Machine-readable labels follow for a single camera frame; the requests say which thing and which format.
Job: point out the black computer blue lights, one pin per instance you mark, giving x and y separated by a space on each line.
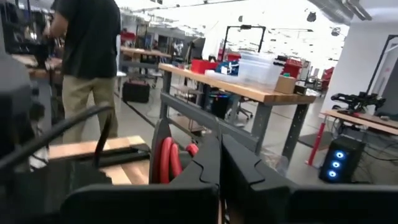
340 158

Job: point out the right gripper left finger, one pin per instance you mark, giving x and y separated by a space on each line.
140 205

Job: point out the red storage bin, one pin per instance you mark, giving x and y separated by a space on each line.
203 66

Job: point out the black robot station frame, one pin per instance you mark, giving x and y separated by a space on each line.
244 27

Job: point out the person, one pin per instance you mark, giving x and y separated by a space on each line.
90 37

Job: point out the cardboard box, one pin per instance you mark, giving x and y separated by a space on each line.
285 84

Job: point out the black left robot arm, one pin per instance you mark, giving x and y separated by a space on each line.
15 124

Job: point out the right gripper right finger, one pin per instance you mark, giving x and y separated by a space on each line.
295 205

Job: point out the blue bag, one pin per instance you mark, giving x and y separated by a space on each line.
228 68

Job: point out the wooden table red leg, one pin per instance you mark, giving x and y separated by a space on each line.
367 121

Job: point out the wooden workbench grey legs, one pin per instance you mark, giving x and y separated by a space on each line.
248 91

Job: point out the black case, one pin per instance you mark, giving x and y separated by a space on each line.
136 91

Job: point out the black background robot arm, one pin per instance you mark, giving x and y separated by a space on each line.
357 101

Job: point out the black aluminium table frame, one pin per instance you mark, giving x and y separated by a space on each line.
124 154

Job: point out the clear plastic storage bins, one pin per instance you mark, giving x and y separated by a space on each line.
258 70

